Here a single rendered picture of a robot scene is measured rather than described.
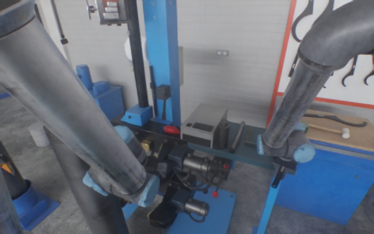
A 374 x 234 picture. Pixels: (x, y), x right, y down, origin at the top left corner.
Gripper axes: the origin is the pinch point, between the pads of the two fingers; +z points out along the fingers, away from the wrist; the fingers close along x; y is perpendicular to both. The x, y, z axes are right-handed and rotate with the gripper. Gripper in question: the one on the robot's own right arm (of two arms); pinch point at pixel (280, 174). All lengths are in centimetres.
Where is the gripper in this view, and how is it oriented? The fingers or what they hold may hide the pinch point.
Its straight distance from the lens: 125.7
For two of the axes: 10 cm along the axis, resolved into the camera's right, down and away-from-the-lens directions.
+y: -6.2, 3.9, -6.8
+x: 7.9, 2.9, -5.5
